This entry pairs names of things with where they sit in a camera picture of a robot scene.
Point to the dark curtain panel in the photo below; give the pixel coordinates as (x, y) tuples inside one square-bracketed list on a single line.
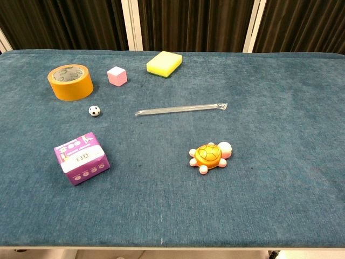
[(302, 24), (194, 24), (62, 24)]

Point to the orange tape roll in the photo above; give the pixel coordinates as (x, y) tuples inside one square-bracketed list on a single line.
[(72, 85)]

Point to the purple tissue box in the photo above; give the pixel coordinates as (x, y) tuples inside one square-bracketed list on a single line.
[(82, 159)]

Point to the pink cube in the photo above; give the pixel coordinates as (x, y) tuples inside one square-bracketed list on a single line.
[(117, 76)]

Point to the orange turtle toy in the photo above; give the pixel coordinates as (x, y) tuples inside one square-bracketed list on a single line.
[(208, 156)]

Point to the yellow sponge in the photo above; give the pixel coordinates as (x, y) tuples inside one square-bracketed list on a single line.
[(164, 64)]

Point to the small white die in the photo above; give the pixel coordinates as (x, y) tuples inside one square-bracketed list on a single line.
[(94, 110)]

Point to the blue table cloth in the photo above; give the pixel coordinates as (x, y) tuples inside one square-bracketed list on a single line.
[(172, 194)]

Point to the white frame post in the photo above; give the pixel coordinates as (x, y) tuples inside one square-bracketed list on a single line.
[(253, 29), (133, 27), (5, 41)]

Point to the clear plastic tube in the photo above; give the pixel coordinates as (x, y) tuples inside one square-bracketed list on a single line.
[(178, 109)]

